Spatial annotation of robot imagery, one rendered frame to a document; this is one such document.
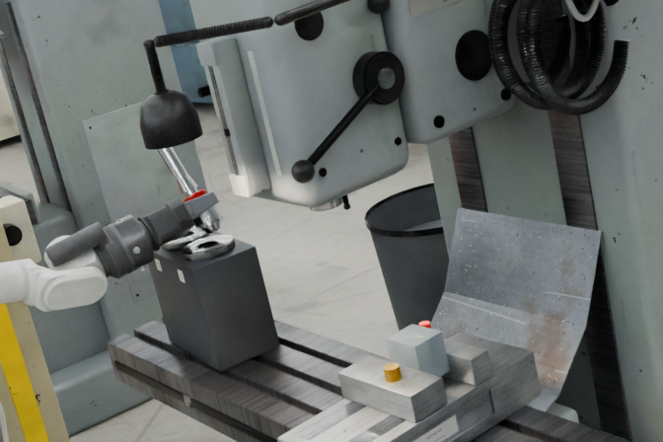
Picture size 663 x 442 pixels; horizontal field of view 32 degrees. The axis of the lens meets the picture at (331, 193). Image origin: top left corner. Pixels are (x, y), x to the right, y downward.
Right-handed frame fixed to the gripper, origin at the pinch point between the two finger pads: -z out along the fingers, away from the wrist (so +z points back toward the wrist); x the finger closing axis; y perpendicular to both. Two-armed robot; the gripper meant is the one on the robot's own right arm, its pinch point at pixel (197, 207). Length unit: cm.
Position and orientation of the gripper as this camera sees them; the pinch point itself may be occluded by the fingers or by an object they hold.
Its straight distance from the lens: 202.1
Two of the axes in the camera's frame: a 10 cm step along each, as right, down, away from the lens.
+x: -2.7, 2.0, 9.4
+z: -8.3, 4.5, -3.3
